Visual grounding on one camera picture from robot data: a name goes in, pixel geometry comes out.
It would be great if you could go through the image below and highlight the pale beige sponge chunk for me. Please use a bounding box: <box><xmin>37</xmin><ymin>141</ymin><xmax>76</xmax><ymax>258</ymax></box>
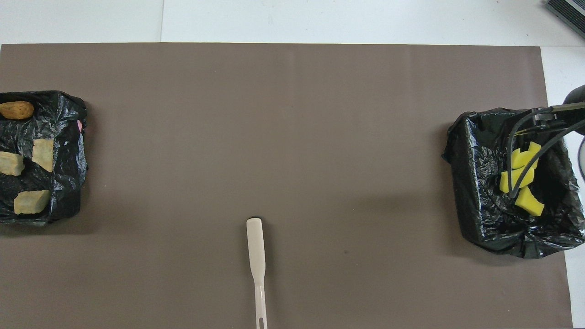
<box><xmin>32</xmin><ymin>138</ymin><xmax>54</xmax><ymax>173</ymax></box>
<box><xmin>14</xmin><ymin>190</ymin><xmax>51</xmax><ymax>215</ymax></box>
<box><xmin>0</xmin><ymin>151</ymin><xmax>25</xmax><ymax>176</ymax></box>

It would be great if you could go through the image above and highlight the orange brown sponge lump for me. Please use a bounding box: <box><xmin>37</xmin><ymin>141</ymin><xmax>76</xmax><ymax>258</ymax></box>
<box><xmin>0</xmin><ymin>101</ymin><xmax>35</xmax><ymax>121</ymax></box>

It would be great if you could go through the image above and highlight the small yellow sponge wedge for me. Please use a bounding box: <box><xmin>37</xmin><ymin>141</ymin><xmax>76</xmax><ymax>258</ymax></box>
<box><xmin>516</xmin><ymin>186</ymin><xmax>545</xmax><ymax>217</ymax></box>

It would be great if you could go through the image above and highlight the green and yellow sponge piece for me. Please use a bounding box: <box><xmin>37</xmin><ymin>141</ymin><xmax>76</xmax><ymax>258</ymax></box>
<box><xmin>499</xmin><ymin>166</ymin><xmax>535</xmax><ymax>193</ymax></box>

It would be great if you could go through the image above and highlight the bin lined with black bag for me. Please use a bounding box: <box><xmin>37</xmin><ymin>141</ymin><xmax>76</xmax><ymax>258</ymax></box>
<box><xmin>0</xmin><ymin>90</ymin><xmax>88</xmax><ymax>226</ymax></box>
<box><xmin>441</xmin><ymin>107</ymin><xmax>585</xmax><ymax>260</ymax></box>

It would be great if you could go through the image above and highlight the pink brush with black bristles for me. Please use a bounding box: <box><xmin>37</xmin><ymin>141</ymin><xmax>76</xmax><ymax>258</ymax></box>
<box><xmin>246</xmin><ymin>218</ymin><xmax>268</xmax><ymax>329</ymax></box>

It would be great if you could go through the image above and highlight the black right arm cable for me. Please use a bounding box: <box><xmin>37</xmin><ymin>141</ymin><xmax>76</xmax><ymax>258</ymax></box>
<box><xmin>506</xmin><ymin>107</ymin><xmax>585</xmax><ymax>198</ymax></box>

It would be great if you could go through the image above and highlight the grey ribbed device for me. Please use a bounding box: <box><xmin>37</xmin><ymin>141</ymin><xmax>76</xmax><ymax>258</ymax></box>
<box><xmin>545</xmin><ymin>0</ymin><xmax>585</xmax><ymax>39</ymax></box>

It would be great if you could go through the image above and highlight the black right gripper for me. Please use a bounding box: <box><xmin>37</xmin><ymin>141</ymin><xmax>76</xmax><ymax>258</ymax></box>
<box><xmin>532</xmin><ymin>103</ymin><xmax>585</xmax><ymax>125</ymax></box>

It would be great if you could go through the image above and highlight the large notched yellow sponge piece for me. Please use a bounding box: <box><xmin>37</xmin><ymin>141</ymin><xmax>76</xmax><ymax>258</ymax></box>
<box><xmin>510</xmin><ymin>142</ymin><xmax>542</xmax><ymax>170</ymax></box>

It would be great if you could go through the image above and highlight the brown table mat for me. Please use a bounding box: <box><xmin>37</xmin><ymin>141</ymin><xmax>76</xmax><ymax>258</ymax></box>
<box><xmin>0</xmin><ymin>42</ymin><xmax>574</xmax><ymax>329</ymax></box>

